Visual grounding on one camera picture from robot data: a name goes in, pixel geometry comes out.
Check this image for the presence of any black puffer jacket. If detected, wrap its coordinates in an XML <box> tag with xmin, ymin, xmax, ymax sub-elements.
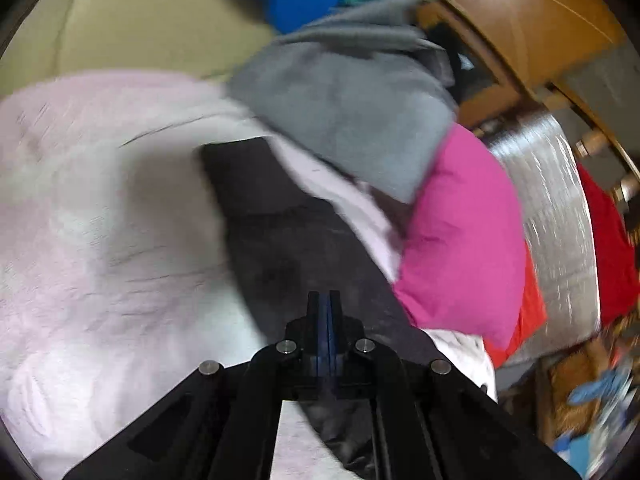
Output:
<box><xmin>199</xmin><ymin>136</ymin><xmax>442</xmax><ymax>478</ymax></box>

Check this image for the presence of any wicker basket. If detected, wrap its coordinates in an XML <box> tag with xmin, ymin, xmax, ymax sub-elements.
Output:
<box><xmin>536</xmin><ymin>337</ymin><xmax>623</xmax><ymax>448</ymax></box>

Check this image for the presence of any red pillow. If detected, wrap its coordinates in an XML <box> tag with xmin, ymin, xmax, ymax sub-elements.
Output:
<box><xmin>484</xmin><ymin>245</ymin><xmax>548</xmax><ymax>368</ymax></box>

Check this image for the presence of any magenta pillow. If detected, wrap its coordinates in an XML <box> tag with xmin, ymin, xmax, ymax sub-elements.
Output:
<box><xmin>394</xmin><ymin>125</ymin><xmax>526</xmax><ymax>350</ymax></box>

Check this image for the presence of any pink white fleece blanket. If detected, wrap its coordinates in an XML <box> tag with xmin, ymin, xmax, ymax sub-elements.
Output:
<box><xmin>1</xmin><ymin>73</ymin><xmax>496</xmax><ymax>479</ymax></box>

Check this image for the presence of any light blue cloth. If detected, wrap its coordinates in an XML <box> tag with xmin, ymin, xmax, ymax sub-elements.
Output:
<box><xmin>566</xmin><ymin>364</ymin><xmax>632</xmax><ymax>405</ymax></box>

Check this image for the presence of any silver foil insulation mat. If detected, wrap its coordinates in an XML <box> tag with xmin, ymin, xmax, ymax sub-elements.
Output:
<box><xmin>485</xmin><ymin>112</ymin><xmax>601</xmax><ymax>366</ymax></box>

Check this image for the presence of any red cloth on headboard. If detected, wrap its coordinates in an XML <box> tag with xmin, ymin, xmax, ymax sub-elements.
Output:
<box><xmin>577</xmin><ymin>164</ymin><xmax>639</xmax><ymax>326</ymax></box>

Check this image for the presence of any grey garment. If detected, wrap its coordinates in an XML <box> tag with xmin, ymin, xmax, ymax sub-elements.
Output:
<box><xmin>228</xmin><ymin>0</ymin><xmax>458</xmax><ymax>204</ymax></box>

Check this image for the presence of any brown wooden cabinet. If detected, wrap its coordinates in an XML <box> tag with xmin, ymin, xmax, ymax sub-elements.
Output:
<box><xmin>416</xmin><ymin>0</ymin><xmax>627</xmax><ymax>129</ymax></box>

